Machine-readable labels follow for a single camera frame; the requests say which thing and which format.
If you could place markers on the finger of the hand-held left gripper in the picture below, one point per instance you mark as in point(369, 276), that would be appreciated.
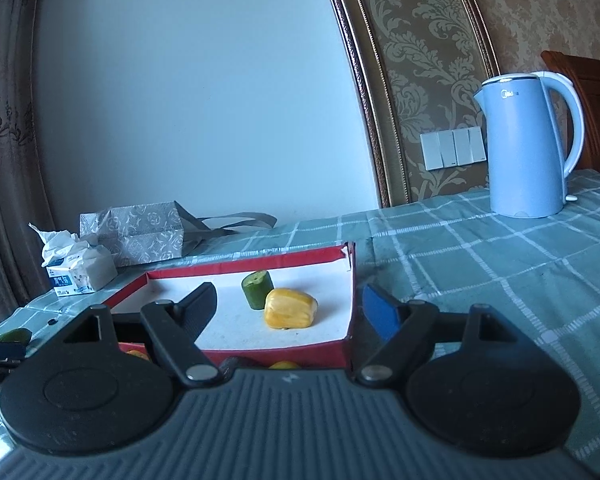
point(0, 349)

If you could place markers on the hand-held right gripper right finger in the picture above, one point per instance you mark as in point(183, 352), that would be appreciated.
point(380, 310)

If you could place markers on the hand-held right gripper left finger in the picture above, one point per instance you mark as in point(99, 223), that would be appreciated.
point(200, 312)

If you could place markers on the long cucumber piece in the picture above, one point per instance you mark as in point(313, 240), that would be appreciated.
point(14, 335)

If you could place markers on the short cucumber piece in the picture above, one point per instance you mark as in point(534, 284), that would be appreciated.
point(256, 287)

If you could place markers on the dark banana piece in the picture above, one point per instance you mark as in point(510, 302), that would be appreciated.
point(235, 363)

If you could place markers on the red cardboard box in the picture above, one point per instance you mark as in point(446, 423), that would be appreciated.
point(260, 335)

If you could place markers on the yellow fruit piece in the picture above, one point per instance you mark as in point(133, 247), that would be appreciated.
point(284, 365)
point(136, 354)

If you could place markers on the grey patterned gift bag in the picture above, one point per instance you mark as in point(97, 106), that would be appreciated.
point(140, 235)

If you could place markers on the green checked tablecloth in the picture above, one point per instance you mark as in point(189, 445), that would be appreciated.
point(480, 270)

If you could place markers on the white tissue pack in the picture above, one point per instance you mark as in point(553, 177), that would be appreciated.
point(87, 265)

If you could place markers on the brown patterned curtain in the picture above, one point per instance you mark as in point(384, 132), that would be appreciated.
point(5, 135)

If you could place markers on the light blue electric kettle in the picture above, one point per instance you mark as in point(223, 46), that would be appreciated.
point(525, 150)

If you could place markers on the white wall switch panel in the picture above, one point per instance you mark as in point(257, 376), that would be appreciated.
point(452, 149)

